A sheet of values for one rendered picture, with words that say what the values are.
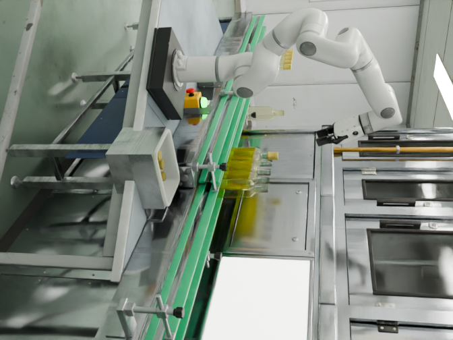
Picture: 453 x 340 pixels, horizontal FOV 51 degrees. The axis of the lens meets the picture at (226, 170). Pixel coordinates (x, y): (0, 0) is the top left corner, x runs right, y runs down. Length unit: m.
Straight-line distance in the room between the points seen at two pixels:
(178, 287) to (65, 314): 0.48
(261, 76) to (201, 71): 0.25
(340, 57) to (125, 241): 0.87
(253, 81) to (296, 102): 6.64
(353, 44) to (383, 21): 6.26
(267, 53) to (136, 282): 0.84
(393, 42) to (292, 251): 6.41
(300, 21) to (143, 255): 0.90
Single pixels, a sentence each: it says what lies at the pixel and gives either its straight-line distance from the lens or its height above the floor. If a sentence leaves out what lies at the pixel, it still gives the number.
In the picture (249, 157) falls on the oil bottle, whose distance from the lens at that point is 1.96.
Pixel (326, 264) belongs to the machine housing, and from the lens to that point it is 1.71.
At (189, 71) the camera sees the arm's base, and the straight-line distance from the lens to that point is 1.77.
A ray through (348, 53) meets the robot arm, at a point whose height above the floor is 1.42.
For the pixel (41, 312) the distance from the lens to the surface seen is 1.82.
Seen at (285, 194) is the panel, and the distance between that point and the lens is 2.00.
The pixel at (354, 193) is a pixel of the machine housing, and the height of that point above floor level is 1.48.
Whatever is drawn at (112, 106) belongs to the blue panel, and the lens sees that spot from 2.33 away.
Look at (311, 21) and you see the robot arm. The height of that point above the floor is 1.31.
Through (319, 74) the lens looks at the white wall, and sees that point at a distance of 8.04.
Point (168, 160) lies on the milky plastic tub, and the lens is 1.69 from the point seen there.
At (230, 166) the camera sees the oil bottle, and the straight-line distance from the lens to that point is 1.93.
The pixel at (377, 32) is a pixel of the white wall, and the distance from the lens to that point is 7.84.
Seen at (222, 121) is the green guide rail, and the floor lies 0.93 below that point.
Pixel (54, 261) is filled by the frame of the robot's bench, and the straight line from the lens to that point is 1.68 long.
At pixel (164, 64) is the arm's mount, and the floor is 0.81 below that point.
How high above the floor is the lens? 1.35
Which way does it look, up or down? 12 degrees down
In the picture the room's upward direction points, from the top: 90 degrees clockwise
